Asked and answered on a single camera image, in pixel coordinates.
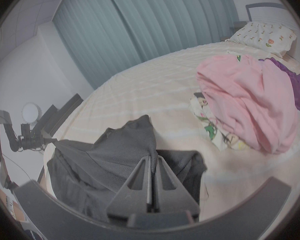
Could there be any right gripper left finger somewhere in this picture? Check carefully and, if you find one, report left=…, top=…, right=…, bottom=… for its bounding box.
left=107, top=158, right=152, bottom=219

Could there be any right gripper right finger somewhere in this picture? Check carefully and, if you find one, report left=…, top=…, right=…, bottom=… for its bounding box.
left=153, top=156, right=200, bottom=218

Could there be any black T-shirt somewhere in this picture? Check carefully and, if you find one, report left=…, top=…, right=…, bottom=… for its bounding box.
left=47, top=115, right=207, bottom=216

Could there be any round white mirror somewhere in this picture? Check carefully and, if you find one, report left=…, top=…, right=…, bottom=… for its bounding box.
left=21, top=102, right=42, bottom=124

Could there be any white printed garment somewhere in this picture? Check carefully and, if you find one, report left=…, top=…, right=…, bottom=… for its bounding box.
left=189, top=91, right=250, bottom=151

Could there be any bed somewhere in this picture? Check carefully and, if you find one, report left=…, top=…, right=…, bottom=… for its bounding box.
left=39, top=3, right=300, bottom=222

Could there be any blue-green curtain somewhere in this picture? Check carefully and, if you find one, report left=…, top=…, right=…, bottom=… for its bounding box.
left=52, top=0, right=144, bottom=91
left=102, top=0, right=240, bottom=63

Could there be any pink garment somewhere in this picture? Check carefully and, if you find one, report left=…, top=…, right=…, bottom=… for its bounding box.
left=196, top=54, right=298, bottom=154

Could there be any grey bedside table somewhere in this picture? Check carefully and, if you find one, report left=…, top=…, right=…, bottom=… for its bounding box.
left=221, top=21, right=248, bottom=42

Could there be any white printed pillow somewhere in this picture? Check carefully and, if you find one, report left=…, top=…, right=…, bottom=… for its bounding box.
left=225, top=21, right=297, bottom=59

